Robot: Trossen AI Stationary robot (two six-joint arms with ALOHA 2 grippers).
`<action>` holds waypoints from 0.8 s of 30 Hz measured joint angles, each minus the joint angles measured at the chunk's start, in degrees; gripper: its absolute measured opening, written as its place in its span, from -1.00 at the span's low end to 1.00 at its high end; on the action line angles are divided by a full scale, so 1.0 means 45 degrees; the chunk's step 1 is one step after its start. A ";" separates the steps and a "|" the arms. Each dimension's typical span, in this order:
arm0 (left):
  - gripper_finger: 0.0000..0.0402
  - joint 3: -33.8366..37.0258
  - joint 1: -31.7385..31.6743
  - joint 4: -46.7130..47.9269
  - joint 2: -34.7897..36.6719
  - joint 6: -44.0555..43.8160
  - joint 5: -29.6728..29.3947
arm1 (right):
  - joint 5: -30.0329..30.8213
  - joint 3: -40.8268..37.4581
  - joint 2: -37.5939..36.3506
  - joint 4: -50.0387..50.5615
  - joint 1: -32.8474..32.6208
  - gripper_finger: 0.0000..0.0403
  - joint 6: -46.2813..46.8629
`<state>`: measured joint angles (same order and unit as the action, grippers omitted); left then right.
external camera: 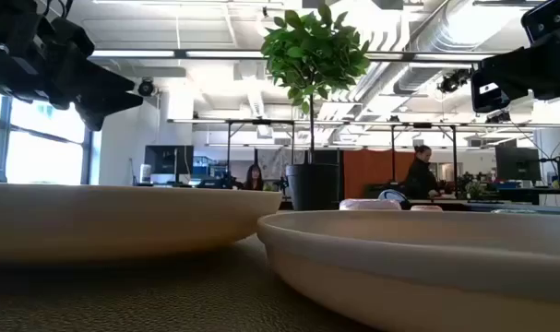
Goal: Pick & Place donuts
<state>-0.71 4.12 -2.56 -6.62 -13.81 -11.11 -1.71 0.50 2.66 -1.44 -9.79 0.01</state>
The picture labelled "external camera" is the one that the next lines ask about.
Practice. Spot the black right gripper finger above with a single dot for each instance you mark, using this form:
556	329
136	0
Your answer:
484	99

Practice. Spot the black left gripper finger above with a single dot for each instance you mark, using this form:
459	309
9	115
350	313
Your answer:
109	78
99	108

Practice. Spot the pink sprinkled donut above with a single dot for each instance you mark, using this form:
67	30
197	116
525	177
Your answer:
369	205

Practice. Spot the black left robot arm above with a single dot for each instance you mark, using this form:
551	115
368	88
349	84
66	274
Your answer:
7	18

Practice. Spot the black ceiling spotlight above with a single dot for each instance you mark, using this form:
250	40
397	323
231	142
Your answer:
454	80

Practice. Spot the black computer monitor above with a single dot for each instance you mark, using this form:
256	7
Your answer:
169	159
517	164

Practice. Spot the small green desk plant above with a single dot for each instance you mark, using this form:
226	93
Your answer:
473	188

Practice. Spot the person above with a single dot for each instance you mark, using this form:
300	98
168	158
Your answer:
253	179
420	177

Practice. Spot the dark office desk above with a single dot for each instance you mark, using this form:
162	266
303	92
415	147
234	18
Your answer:
501	206

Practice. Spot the beige shallow plate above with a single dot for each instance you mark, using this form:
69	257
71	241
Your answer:
122	221
422	267

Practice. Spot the pale glazed donut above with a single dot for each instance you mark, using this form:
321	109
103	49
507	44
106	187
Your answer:
512	211

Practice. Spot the pale pink donut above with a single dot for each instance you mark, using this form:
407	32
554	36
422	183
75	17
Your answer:
426	208

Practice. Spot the blue white chair back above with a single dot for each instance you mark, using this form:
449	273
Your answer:
394	196

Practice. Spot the green leafy potted tree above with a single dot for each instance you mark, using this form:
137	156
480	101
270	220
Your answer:
314	55

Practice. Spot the black plant pot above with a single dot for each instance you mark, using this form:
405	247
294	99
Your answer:
313	186

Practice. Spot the black ceiling security camera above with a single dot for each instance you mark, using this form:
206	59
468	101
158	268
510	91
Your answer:
146	87

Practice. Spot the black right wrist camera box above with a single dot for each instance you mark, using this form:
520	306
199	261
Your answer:
549	18

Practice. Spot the black metal rig frame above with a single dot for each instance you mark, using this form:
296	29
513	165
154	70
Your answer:
260	138
422	133

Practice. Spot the orange partition wall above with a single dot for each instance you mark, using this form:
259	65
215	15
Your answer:
376	173

